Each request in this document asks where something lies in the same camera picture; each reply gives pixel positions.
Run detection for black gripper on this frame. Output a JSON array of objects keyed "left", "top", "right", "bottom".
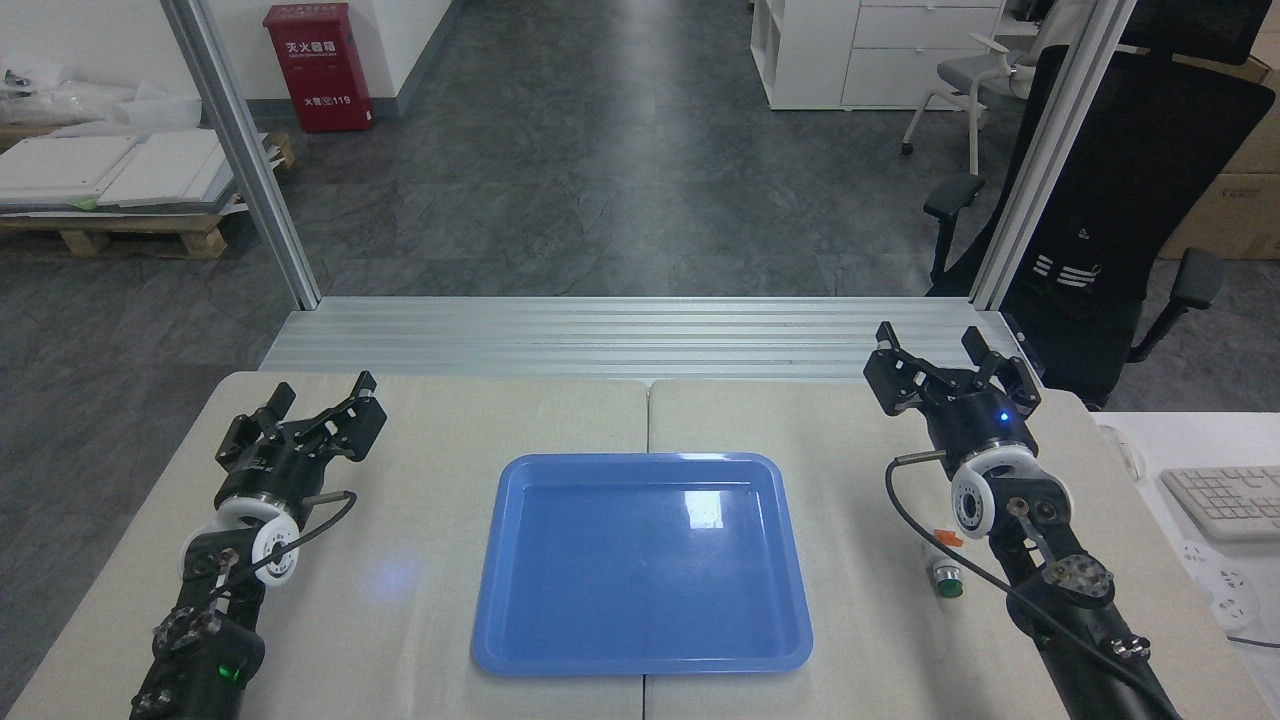
[
  {"left": 215, "top": 371, "right": 389, "bottom": 514},
  {"left": 864, "top": 322, "right": 1044, "bottom": 467}
]

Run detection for green push button switch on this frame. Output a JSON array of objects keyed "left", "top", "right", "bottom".
[{"left": 922, "top": 528, "right": 967, "bottom": 601}]

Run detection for blue plastic tray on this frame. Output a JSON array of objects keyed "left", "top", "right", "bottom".
[{"left": 470, "top": 452, "right": 814, "bottom": 678}]

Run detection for white desk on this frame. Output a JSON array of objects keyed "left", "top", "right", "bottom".
[{"left": 1093, "top": 410, "right": 1280, "bottom": 720}]

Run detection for wooden pallet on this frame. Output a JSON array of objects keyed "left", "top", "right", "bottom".
[{"left": 0, "top": 128, "right": 298, "bottom": 262}]

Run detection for black office chair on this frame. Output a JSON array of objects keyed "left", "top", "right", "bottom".
[{"left": 922, "top": 0, "right": 1278, "bottom": 412}]

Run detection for white keyboard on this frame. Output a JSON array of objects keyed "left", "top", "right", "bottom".
[{"left": 1160, "top": 465, "right": 1280, "bottom": 544}]

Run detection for grey and white office chair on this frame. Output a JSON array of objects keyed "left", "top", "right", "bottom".
[{"left": 900, "top": 28, "right": 1043, "bottom": 177}]

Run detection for stack of white boards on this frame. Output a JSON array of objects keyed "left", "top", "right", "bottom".
[{"left": 0, "top": 128, "right": 269, "bottom": 213}]

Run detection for white power strip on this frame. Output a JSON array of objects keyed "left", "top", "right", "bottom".
[{"left": 1175, "top": 540, "right": 1263, "bottom": 632}]

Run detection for brown cardboard box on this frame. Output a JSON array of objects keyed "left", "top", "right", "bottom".
[{"left": 1158, "top": 30, "right": 1280, "bottom": 262}]

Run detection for white drawer cabinet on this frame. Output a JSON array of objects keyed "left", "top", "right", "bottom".
[{"left": 750, "top": 0, "right": 1007, "bottom": 112}]

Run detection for red fire extinguisher box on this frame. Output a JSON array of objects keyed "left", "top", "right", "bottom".
[{"left": 263, "top": 3, "right": 376, "bottom": 135}]

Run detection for white packing foam pile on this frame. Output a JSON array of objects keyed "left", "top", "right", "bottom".
[{"left": 0, "top": 65, "right": 204, "bottom": 139}]

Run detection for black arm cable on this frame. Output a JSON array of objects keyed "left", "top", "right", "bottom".
[
  {"left": 225, "top": 489, "right": 359, "bottom": 591},
  {"left": 884, "top": 451, "right": 1166, "bottom": 706}
]

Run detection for silver aluminium post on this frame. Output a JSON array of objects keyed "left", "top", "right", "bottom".
[
  {"left": 968, "top": 0, "right": 1139, "bottom": 311},
  {"left": 160, "top": 0, "right": 322, "bottom": 311}
]

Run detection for silver aluminium rail platform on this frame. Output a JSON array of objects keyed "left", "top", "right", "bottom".
[{"left": 258, "top": 296, "right": 1047, "bottom": 387}]

